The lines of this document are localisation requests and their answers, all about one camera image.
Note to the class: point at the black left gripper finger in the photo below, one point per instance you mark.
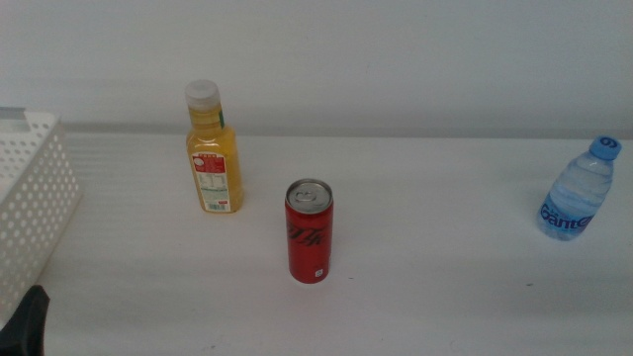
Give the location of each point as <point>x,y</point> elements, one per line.
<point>25,326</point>

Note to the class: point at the orange juice bottle white cap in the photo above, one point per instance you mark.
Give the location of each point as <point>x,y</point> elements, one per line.
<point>213,168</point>

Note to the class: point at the red soda can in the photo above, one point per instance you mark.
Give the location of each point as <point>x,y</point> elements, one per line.
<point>309,237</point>

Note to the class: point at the clear water bottle blue cap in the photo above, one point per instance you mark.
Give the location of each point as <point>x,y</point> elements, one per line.
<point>576,198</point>

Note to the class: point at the white perforated plastic basket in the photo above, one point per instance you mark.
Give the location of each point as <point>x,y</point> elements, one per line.
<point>29,207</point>

